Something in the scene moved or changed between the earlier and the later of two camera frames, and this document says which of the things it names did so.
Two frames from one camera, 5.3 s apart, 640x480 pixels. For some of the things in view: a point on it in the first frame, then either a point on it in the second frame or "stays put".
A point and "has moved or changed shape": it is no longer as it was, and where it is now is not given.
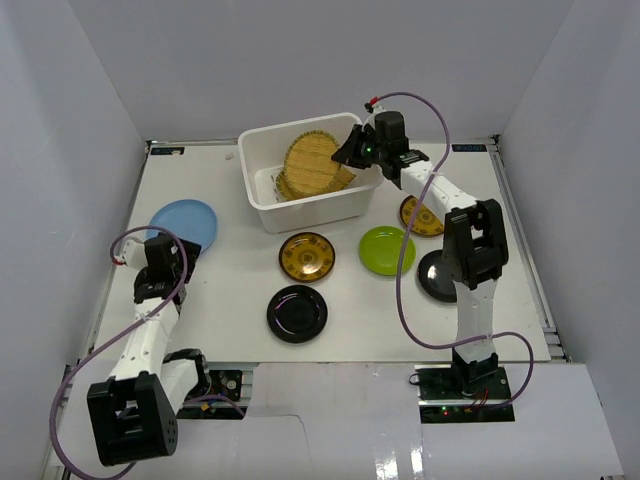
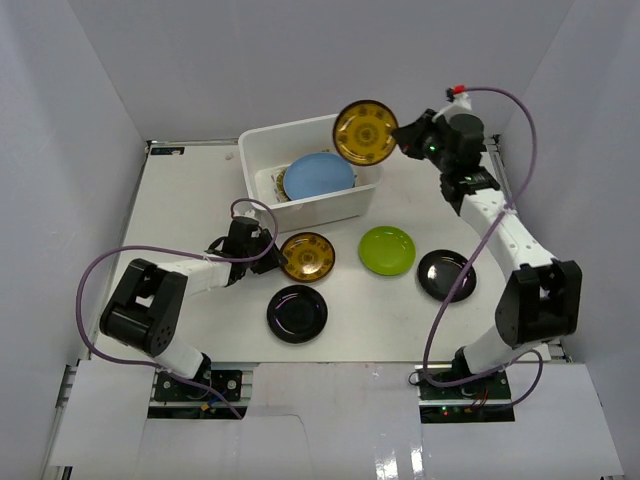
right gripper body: x=365 y=150 -> x=429 y=141
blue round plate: x=193 y=220 -> x=315 y=174
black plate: x=297 y=314 stays put
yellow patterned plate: x=307 y=257 stays put
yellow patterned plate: x=425 y=221 has moved or changed shape
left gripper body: x=185 y=251 -> x=266 y=250
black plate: x=436 y=277 stays put
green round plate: x=381 y=250 stays put
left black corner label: x=167 y=150 stays put
